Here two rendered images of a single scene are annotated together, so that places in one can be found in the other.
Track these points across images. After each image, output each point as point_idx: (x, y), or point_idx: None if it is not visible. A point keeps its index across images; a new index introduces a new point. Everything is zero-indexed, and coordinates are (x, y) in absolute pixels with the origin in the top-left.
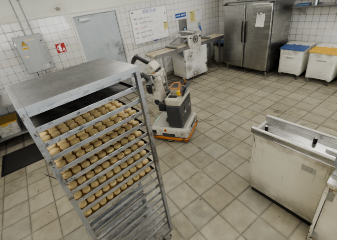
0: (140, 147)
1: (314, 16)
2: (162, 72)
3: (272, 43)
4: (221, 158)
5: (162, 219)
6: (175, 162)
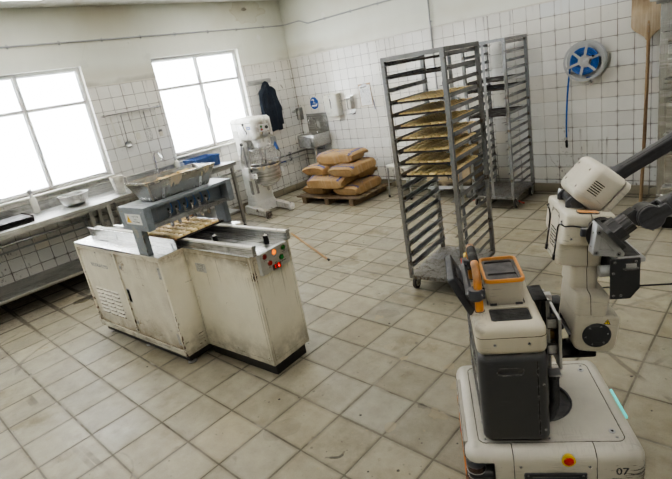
0: (401, 136)
1: None
2: (556, 218)
3: None
4: (358, 391)
5: (414, 249)
6: (467, 361)
